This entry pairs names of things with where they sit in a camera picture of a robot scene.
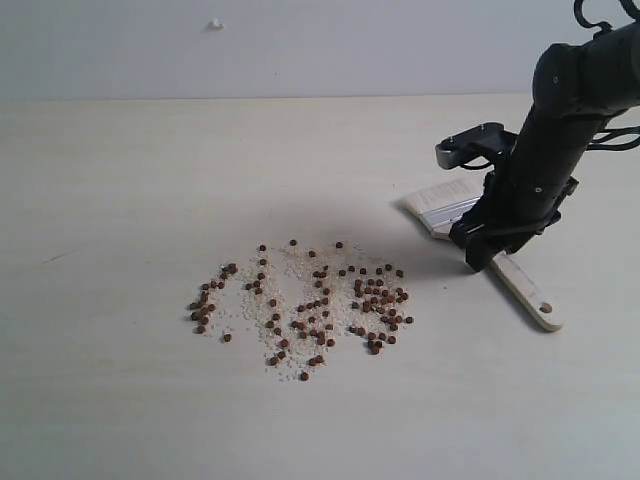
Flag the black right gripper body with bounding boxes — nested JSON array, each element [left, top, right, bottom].
[[448, 171, 579, 272]]

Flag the wooden paint brush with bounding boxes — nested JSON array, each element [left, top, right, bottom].
[[400, 178, 564, 332]]

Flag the pile of brown pellets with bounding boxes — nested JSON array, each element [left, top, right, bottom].
[[184, 239, 416, 381]]

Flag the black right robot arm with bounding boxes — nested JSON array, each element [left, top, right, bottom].
[[435, 1, 639, 272]]

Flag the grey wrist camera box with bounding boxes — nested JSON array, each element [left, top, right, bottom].
[[435, 122, 517, 171]]

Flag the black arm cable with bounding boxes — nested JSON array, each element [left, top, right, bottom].
[[589, 124, 640, 154]]

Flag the small white wall hook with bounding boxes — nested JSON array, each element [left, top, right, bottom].
[[207, 18, 225, 31]]

